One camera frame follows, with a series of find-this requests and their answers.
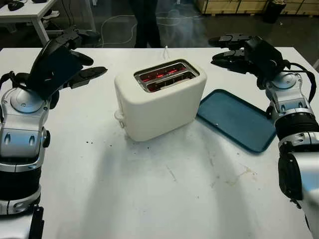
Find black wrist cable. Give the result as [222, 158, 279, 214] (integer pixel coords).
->
[0, 71, 29, 89]
[283, 62, 317, 103]

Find black computer mouse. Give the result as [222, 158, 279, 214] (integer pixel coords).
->
[7, 1, 24, 11]

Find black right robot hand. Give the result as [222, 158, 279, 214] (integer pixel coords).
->
[208, 33, 269, 90]

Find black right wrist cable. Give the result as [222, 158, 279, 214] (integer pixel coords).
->
[283, 62, 317, 103]

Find white two-slot toaster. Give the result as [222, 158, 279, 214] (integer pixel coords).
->
[114, 58, 208, 142]

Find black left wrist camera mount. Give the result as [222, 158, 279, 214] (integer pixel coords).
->
[24, 46, 84, 101]

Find white floor cable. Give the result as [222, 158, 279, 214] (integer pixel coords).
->
[99, 9, 202, 48]

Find black trash bin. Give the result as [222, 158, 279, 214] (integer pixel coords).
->
[263, 0, 285, 24]

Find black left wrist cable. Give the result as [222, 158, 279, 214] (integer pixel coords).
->
[0, 71, 29, 89]

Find person in dark trousers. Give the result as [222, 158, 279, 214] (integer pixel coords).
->
[131, 0, 162, 48]

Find white desk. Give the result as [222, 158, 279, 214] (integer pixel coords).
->
[0, 0, 98, 38]

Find blue rectangular tray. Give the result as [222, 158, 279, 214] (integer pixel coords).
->
[196, 89, 277, 153]

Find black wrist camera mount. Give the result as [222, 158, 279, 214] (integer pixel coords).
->
[24, 46, 84, 101]
[244, 36, 285, 78]

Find wooden crate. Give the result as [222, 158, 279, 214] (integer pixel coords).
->
[281, 0, 319, 15]
[193, 0, 267, 14]

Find white toaster power cable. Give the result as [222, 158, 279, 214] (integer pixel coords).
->
[159, 45, 171, 60]

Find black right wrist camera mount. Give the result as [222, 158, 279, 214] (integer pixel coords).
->
[244, 36, 285, 78]

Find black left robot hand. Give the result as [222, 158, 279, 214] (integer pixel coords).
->
[32, 26, 108, 110]

